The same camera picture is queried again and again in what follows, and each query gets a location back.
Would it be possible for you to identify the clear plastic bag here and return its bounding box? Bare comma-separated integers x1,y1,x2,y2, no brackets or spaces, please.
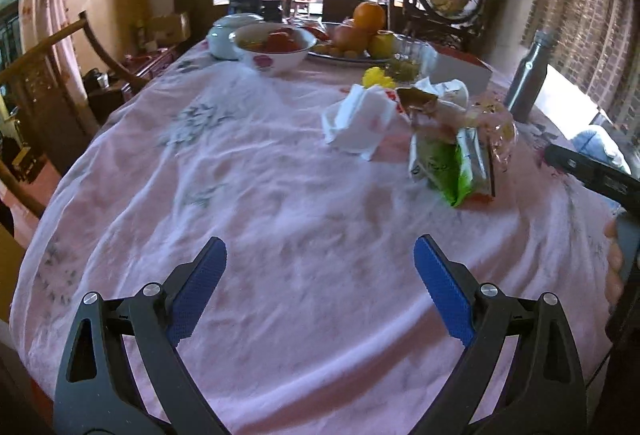
466,91,518,172

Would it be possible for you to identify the white lidded jar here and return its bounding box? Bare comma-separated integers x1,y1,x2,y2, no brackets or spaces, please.
206,13,264,60

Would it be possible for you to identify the blue fruit plate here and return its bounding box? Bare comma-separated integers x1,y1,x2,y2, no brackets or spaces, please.
300,18,390,66

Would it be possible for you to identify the yellow pom-pom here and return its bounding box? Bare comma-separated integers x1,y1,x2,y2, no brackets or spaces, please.
361,67,396,90

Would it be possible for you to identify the pink floral tablecloth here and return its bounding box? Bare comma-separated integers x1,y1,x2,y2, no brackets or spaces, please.
10,44,611,434

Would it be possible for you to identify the cardboard box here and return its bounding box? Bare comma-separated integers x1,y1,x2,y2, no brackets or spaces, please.
146,13,191,47

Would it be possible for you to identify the person's right hand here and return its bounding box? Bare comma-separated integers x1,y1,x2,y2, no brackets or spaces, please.
604,219,624,307

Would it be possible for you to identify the white floral bowl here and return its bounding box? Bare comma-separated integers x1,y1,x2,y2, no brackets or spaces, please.
229,22,317,76

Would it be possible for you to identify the green tea packet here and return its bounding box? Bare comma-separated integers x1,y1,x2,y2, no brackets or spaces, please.
408,132,475,208

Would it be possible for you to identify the glass of green tea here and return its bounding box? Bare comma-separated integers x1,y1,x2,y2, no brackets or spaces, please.
384,34,437,86

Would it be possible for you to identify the white red box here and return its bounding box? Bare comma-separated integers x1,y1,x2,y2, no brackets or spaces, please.
425,42,491,95

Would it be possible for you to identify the red pink curtain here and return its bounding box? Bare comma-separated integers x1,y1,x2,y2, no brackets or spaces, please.
18,0,99,135

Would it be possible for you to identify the small black jar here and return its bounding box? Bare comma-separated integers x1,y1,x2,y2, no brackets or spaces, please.
262,0,283,24

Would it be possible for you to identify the white floral napkin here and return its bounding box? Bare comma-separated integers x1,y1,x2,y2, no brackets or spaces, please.
321,84,398,161

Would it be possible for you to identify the paper cup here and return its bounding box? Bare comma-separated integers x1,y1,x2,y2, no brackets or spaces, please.
414,78,470,116

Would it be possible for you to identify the medicine box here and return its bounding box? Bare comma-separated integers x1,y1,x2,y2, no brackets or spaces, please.
456,128,496,204

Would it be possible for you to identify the brown snack wrapper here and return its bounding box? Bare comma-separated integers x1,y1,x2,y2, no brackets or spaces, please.
396,88,438,124

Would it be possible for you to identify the red apple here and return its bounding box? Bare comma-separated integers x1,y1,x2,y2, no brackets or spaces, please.
332,24,370,55

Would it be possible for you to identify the wooden armchair left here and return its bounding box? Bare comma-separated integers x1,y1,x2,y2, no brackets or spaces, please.
0,9,151,221

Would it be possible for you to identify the orange fruit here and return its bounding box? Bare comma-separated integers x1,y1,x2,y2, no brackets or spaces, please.
352,2,386,33

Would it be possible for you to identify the grey metal bottle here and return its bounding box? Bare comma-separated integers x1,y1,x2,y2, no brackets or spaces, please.
503,28,558,123

